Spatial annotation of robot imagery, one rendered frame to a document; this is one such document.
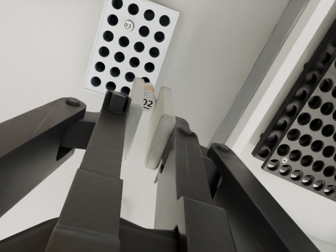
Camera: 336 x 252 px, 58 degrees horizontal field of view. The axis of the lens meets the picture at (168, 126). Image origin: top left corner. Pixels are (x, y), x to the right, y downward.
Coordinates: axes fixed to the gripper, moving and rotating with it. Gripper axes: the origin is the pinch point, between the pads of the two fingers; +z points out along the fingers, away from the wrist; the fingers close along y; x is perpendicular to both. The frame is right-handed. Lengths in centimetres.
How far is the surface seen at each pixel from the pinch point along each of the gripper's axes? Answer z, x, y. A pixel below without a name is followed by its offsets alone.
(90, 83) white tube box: 19.8, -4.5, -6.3
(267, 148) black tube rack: 12.2, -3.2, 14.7
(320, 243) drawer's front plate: 14.5, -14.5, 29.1
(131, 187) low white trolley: 23.2, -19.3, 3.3
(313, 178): 9.3, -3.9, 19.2
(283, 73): 9.9, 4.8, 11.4
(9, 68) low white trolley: 23.3, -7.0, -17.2
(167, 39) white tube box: 19.8, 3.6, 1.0
